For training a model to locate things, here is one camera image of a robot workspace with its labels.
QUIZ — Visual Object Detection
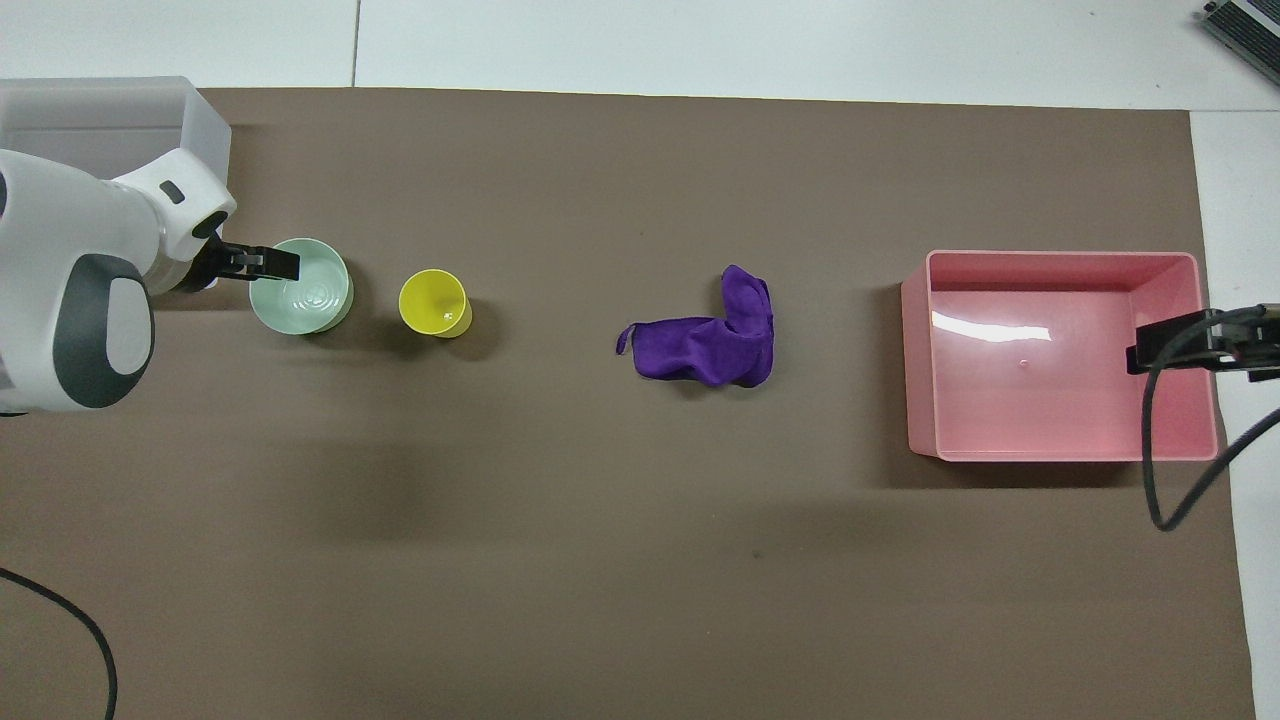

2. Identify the translucent white plastic bin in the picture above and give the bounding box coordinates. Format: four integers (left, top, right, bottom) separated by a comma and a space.
0, 77, 234, 185

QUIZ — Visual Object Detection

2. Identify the yellow plastic cup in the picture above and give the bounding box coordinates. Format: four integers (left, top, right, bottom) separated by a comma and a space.
398, 268, 473, 339

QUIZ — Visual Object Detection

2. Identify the grey electronic device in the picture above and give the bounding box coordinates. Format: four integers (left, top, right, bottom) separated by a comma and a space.
1198, 0, 1280, 60

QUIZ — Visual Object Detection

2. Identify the purple cloth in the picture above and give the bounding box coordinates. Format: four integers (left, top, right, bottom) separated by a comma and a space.
614, 264, 777, 389

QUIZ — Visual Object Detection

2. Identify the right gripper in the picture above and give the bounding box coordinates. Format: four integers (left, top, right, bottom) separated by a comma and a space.
1204, 303, 1280, 384

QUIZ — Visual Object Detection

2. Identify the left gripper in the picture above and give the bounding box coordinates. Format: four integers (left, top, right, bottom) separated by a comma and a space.
188, 234, 243, 294

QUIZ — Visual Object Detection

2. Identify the black cable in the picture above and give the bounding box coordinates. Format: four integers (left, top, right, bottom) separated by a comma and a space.
1141, 306, 1280, 532
0, 567, 119, 720

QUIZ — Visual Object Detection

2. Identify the pink plastic box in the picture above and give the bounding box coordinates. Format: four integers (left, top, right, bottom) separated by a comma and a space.
900, 249, 1221, 463

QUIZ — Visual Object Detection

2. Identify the mint green bowl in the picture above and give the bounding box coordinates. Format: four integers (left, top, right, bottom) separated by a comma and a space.
248, 237, 354, 337

